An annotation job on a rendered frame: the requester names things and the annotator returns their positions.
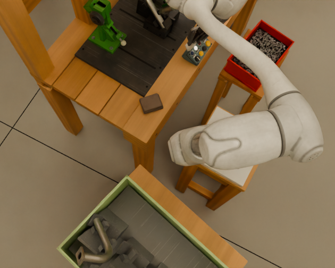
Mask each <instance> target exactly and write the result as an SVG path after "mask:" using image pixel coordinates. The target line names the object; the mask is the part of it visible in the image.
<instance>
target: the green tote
mask: <svg viewBox="0 0 335 268"><path fill-rule="evenodd" d="M127 186H130V187H131V188H132V189H133V190H134V191H135V192H136V193H137V194H138V195H139V196H140V197H141V198H143V199H144V200H145V201H146V202H147V203H148V204H149V205H150V206H151V207H152V208H153V209H154V210H156V211H157V212H158V213H159V214H160V215H161V216H162V217H164V218H165V219H166V220H167V221H168V222H169V223H170V224H171V225H172V226H173V227H174V228H175V229H177V230H178V231H179V232H180V233H181V234H182V235H183V236H184V237H185V238H186V239H187V240H189V241H190V242H191V243H192V244H193V245H194V246H195V247H196V248H197V249H198V250H199V251H200V252H201V253H203V254H204V255H205V256H206V257H207V258H208V259H209V260H210V261H211V262H212V263H213V264H214V265H216V266H217V267H218V268H228V267H227V266H226V265H225V264H224V263H223V262H222V261H221V260H220V259H218V258H217V257H216V256H215V255H214V254H213V253H212V252H211V251H210V250H209V249H208V248H206V247H205V246H204V245H203V244H202V243H201V242H200V241H199V240H198V239H197V238H196V237H194V236H193V235H192V234H191V233H190V232H189V231H188V230H187V229H186V228H185V227H184V226H182V225H181V224H180V223H179V222H178V221H177V220H176V219H175V218H174V217H173V216H172V215H171V214H169V213H168V212H167V211H166V210H165V209H164V208H163V207H162V206H161V205H160V204H159V203H157V202H156V201H155V200H154V199H153V198H152V197H151V196H150V195H149V194H148V193H147V192H145V191H144V190H143V189H142V188H141V187H140V186H138V185H137V184H136V183H135V182H134V181H133V180H132V179H131V178H130V177H129V176H128V175H126V176H125V177H124V178H123V179H122V180H121V181H120V182H119V184H118V185H117V186H116V187H115V188H114V189H113V190H112V191H111V192H110V193H109V194H108V195H107V196H106V197H105V198H104V199H103V200H102V201H101V202H100V203H99V204H98V205H97V206H96V207H95V209H94V210H93V211H92V212H91V213H90V214H89V215H88V216H87V217H86V218H85V219H84V220H83V221H82V222H81V223H80V224H79V225H78V226H77V227H76V228H75V229H74V230H73V231H72V233H71V234H70V235H69V236H68V237H67V238H66V239H65V240H64V241H63V242H62V243H61V244H60V245H59V246H58V247H57V250H58V251H59V252H60V253H61V254H62V255H63V256H64V257H65V258H66V259H67V260H68V261H69V262H70V263H71V264H72V265H73V266H74V267H75V268H82V267H83V266H84V264H83V263H82V264H81V265H80V266H79V265H78V262H77V258H76V256H75V255H74V254H73V253H72V252H71V251H70V250H69V247H70V246H71V245H72V244H73V243H74V242H75V241H76V240H77V238H78V237H79V236H80V235H82V234H83V233H84V232H85V231H86V230H87V228H88V227H89V226H88V225H87V222H88V221H89V220H90V218H91V217H92V215H93V214H94V213H95V214H98V213H99V212H101V211H102V210H104V209H106V208H107V207H108V206H109V205H110V204H111V203H112V202H113V201H114V200H115V199H116V198H117V196H118V195H119V194H120V193H121V192H123V190H124V189H125V188H126V187H127Z"/></svg>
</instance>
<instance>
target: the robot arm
mask: <svg viewBox="0 0 335 268"><path fill-rule="evenodd" d="M165 1H166V3H167V4H168V5H169V6H170V7H172V8H173V9H176V10H179V12H181V13H182V14H184V15H185V16H186V17H187V18H188V19H190V20H194V21H195V22H196V23H197V26H196V27H190V31H189V34H188V36H187V39H188V42H187V43H186V45H185V47H186V49H187V51H191V49H192V48H193V47H194V46H195V45H196V44H200V41H203V40H205V39H206V38H207V37H208V36H210V37H211V38H212V39H214V40H215V41H216V42H217V43H219V44H220V45H221V46H222V47H224V48H225V49H226V50H227V51H229V52H230V53H231V54H232V55H234V56H235V57H236V58H237V59H239V60H240V61H242V62H243V63H244V64H245V65H247V66H248V67H249V68H250V69H251V70H252V71H253V72H254V73H255V74H256V75H257V77H258V78H259V80H260V82H261V84H262V87H263V91H264V95H265V99H266V103H267V108H268V110H266V111H261V112H250V113H244V114H238V115H234V116H231V117H228V118H225V119H222V120H218V121H215V122H213V123H212V124H206V125H199V126H196V127H192V128H188V129H184V130H180V131H178V132H176V133H175V134H174V135H173V136H172V137H171V138H170V140H169V141H168V146H169V151H170V155H171V160H172V161H173V162H174V163H175V164H178V165H182V166H191V165H198V164H205V163H206V164H207V165H208V166H210V167H212V168H215V169H220V170H233V169H240V168H245V167H249V166H253V165H258V164H261V163H264V162H267V161H270V160H272V159H275V158H278V157H285V156H290V158H291V159H292V160H293V161H296V162H299V163H302V162H304V163H307V162H310V161H312V160H314V159H316V158H317V157H319V156H320V155H321V154H322V152H323V145H324V141H323V135H322V130H321V127H320V124H319V122H318V119H317V117H316V115H315V113H314V112H313V110H312V108H311V106H310V105H309V103H308V102H307V101H306V99H305V98H304V97H303V96H302V94H301V93H300V91H299V90H298V89H297V88H296V87H295V86H294V85H293V84H292V83H291V82H290V81H289V79H288V78H287V77H286V76H285V75H284V74H283V72H282V71H281V70H280V69H279V68H278V66H277V65H276V64H275V63H274V62H273V61H272V60H271V59H270V58H269V57H268V56H266V55H265V54H264V53H263V52H262V51H260V50H259V49H258V48H256V47H255V46H254V45H252V44H251V43H249V42H248V41H247V40H245V39H243V38H242V37H241V36H239V35H238V34H237V33H235V32H234V31H232V30H231V29H229V28H228V27H227V26H225V25H224V23H225V22H226V21H227V20H228V19H229V18H230V17H231V16H233V15H235V14H236V13H237V12H238V11H239V10H240V9H241V8H242V7H243V6H244V4H245V3H246V2H247V0H165Z"/></svg>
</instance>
